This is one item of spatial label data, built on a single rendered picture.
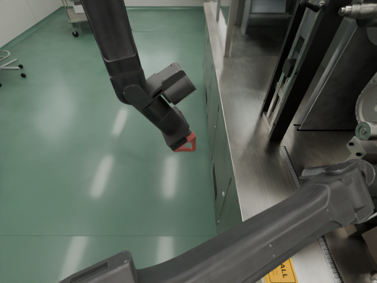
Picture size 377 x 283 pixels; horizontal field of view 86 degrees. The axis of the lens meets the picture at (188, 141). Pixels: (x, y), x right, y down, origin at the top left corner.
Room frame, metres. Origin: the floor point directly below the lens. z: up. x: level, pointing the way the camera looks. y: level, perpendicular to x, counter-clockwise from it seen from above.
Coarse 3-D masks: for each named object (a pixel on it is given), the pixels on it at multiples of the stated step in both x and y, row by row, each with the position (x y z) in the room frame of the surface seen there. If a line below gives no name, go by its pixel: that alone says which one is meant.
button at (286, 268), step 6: (282, 264) 0.11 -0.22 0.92; (288, 264) 0.11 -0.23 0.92; (276, 270) 0.09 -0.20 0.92; (282, 270) 0.09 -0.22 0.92; (288, 270) 0.09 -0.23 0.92; (294, 270) 0.09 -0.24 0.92; (264, 276) 0.08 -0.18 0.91; (270, 276) 0.08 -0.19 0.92; (276, 276) 0.08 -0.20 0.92; (282, 276) 0.08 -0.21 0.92; (288, 276) 0.08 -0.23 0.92; (294, 276) 0.08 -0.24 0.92; (270, 282) 0.07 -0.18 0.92; (276, 282) 0.07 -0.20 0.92; (282, 282) 0.07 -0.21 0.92; (288, 282) 0.07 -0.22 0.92; (294, 282) 0.07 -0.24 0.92
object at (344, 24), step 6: (342, 24) 1.12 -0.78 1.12; (348, 24) 1.08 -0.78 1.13; (342, 30) 1.10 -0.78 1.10; (336, 36) 1.12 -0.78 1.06; (342, 36) 1.07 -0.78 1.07; (336, 42) 1.10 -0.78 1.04; (330, 48) 1.12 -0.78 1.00; (336, 48) 1.07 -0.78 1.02; (330, 54) 1.09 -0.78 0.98; (324, 60) 1.12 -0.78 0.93; (324, 66) 1.09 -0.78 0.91
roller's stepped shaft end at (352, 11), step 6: (342, 6) 0.52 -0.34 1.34; (348, 6) 0.51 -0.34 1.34; (354, 6) 0.50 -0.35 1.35; (360, 6) 0.50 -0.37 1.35; (366, 6) 0.50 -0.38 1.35; (372, 6) 0.50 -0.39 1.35; (342, 12) 0.50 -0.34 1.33; (348, 12) 0.50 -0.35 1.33; (354, 12) 0.50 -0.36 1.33; (360, 12) 0.49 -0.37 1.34; (366, 12) 0.49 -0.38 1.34; (354, 18) 0.50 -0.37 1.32; (360, 18) 0.50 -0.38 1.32; (366, 18) 0.50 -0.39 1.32
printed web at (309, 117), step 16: (352, 48) 0.58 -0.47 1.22; (368, 48) 0.58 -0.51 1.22; (336, 64) 0.58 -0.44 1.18; (352, 64) 0.58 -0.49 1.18; (368, 64) 0.58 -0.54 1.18; (336, 80) 0.58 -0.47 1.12; (352, 80) 0.58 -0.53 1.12; (368, 80) 0.58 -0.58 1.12; (320, 96) 0.58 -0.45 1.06; (336, 96) 0.58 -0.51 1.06; (352, 96) 0.58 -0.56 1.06; (320, 112) 0.58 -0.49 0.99; (336, 112) 0.58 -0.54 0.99; (352, 112) 0.58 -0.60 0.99; (304, 128) 0.58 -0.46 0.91; (320, 128) 0.58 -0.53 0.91; (336, 128) 0.58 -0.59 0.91; (352, 128) 0.58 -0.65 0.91
